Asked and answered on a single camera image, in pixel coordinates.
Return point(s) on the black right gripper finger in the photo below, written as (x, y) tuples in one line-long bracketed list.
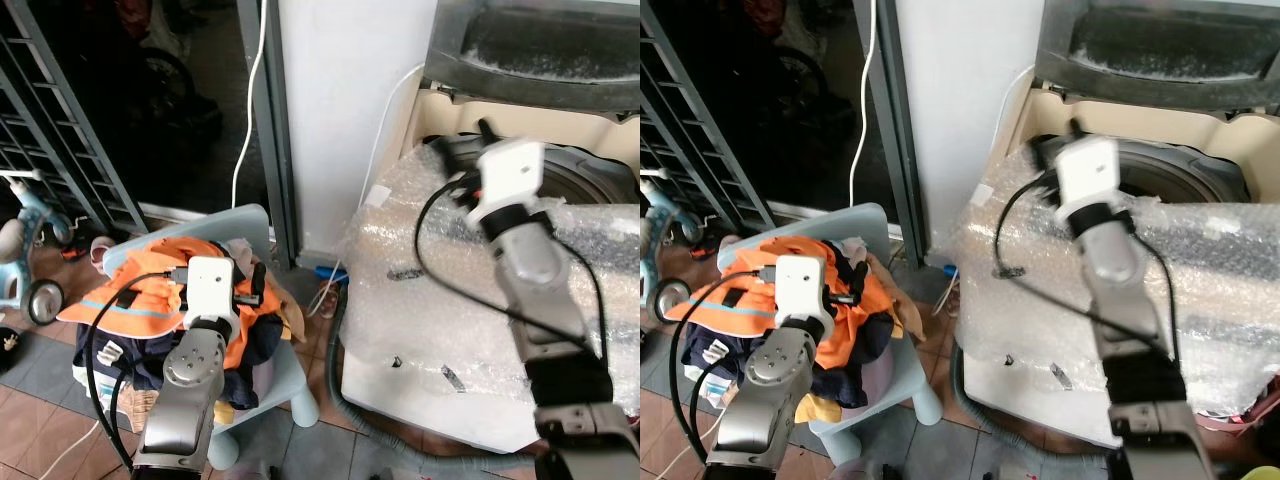
[(1076, 130), (488, 130)]

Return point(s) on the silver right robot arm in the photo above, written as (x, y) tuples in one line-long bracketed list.
[(1130, 300), (545, 290)]

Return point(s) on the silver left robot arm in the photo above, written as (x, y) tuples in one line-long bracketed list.
[(185, 385), (765, 390)]

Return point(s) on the grey washing machine lid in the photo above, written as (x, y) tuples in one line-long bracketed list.
[(1160, 45), (545, 50)]

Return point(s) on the beige top-load washing machine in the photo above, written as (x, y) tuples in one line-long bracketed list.
[(1020, 390), (430, 400)]

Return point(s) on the beige cloth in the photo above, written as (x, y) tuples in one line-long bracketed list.
[(910, 305), (292, 310)]

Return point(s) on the small blue floor item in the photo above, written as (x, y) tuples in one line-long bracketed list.
[(948, 275), (325, 272)]

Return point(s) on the light blue plastic chair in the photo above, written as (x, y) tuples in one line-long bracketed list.
[(285, 380), (905, 380)]

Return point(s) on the orange garment with blue stripe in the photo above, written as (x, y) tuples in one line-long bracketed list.
[(130, 300), (735, 300)]

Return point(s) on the dark navy garment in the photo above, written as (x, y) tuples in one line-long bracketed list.
[(720, 360), (140, 355)]

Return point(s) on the light blue child tricycle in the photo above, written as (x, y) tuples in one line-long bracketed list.
[(25, 225), (655, 225)]

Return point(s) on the dark metal grille gate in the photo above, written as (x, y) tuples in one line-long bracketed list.
[(60, 120), (690, 120)]

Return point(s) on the pink red cloth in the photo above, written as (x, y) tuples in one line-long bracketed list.
[(1245, 405)]

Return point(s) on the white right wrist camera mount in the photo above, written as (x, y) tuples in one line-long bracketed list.
[(508, 175), (1085, 172)]

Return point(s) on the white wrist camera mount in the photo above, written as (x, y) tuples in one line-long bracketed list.
[(1085, 172), (210, 290), (803, 288), (508, 175)]

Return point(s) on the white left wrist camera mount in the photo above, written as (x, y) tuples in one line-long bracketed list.
[(210, 290), (803, 288)]

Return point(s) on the grey door frame post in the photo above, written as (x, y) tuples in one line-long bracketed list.
[(895, 120), (272, 120)]

